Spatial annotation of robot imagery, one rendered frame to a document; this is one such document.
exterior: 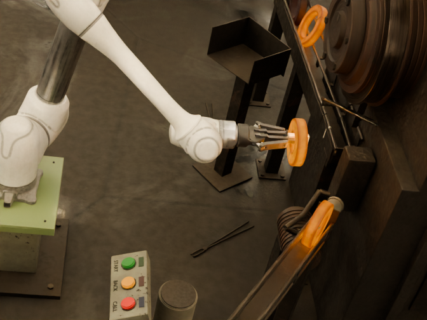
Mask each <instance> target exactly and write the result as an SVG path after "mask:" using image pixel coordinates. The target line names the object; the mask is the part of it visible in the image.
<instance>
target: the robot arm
mask: <svg viewBox="0 0 427 320"><path fill-rule="evenodd" d="M45 1H46V3H47V5H48V6H49V8H50V9H51V10H52V12H53V13H54V14H55V15H56V16H57V17H58V19H59V20H60V23H59V26H58V29H57V32H56V34H55V38H54V40H53V44H52V46H51V49H50V52H49V55H48V58H47V60H46V63H45V66H44V69H43V73H42V75H41V78H40V80H39V84H38V85H36V86H33V87H32V88H31V89H30V90H29V91H28V93H27V95H26V97H25V99H24V101H23V103H22V105H21V107H20V109H19V110H18V114H17V115H15V116H10V117H7V118H5V119H3V120H2V121H1V122H0V199H2V200H4V207H5V208H10V207H11V205H12V203H13V201H16V202H22V203H27V204H30V205H33V204H36V200H37V199H36V194H37V188H38V185H39V181H40V178H41V177H42V176H43V170H42V169H39V168H37V167H38V164H39V163H40V162H41V159H42V157H43V154H44V152H45V150H46V149H47V147H48V146H49V145H51V143H52V142H53V141H54V140H55V139H56V137H58V135H59V134H60V132H61V131H62V130H63V128H64V126H65V124H66V122H67V120H68V117H69V99H68V98H67V95H66V93H67V89H68V87H69V84H70V82H71V79H72V76H73V74H74V71H75V69H76V66H77V64H78V61H79V58H80V56H81V52H82V50H83V48H84V45H85V42H87V43H89V44H90V45H92V46H93V47H94V48H96V49H97V50H99V51H100V52H101V53H103V54H104V55H105V56H106V57H108V58H109V59H110V60H111V61H112V62H114V63H115V64H116V65H117V66H118V67H119V68H120V69H121V70H122V71H123V72H124V74H125V75H126V76H127V77H128V78H129V79H130V80H131V81H132V82H133V84H134V85H135V86H136V87H137V88H138V89H139V90H140V91H141V92H142V93H143V94H144V95H145V96H146V97H147V98H148V99H149V100H150V102H151V103H152V104H153V105H154V106H155V107H156V108H157V109H158V110H159V111H160V112H161V113H162V114H163V115H164V117H165V118H166V119H167V120H168V122H169V123H170V128H169V138H170V143H172V144H174V145H176V146H178V147H181V148H183V149H184V151H185V152H186V154H189V155H190V157H191V158H192V159H193V160H195V161H196V162H199V163H210V162H212V161H213V160H214V159H215V158H216V157H217V156H219V155H220V153H221V151H222V149H233V148H234V146H237V147H247V146H248V145H251V146H254V147H255V146H256V147H257V148H258V149H259V152H262V151H264V150H271V149H282V148H286V147H287V144H288V143H295V135H294V133H288V130H286V131H285V128H282V127H279V126H273V125H269V124H264V123H261V122H258V121H256V122H255V125H254V126H249V125H248V124H240V123H238V124H236V122H235V121H223V120H216V119H212V118H209V117H201V116H200V115H192V114H189V113H188V112H186V111H185V110H184V109H183V108H182V107H181V106H180V105H179V104H178V103H177V102H176V101H175V100H174V99H173V98H172V97H171V96H170V95H169V94H168V93H167V92H166V91H165V90H164V88H163V87H162V86H161V85H160V83H159V82H157V80H156V79H155V78H154V77H153V76H152V74H151V73H150V72H149V71H148V70H147V69H146V68H145V67H144V65H143V64H142V63H141V62H140V61H139V59H138V58H137V57H136V56H135V55H134V54H133V53H132V52H131V51H130V50H129V48H128V47H127V46H126V44H125V43H124V42H123V41H122V40H121V38H120V37H119V36H118V35H117V33H116V32H115V30H114V29H113V28H112V26H111V25H110V23H109V22H108V20H107V19H106V17H105V16H104V14H103V13H102V12H103V10H104V9H105V7H106V5H107V3H108V2H109V0H45Z"/></svg>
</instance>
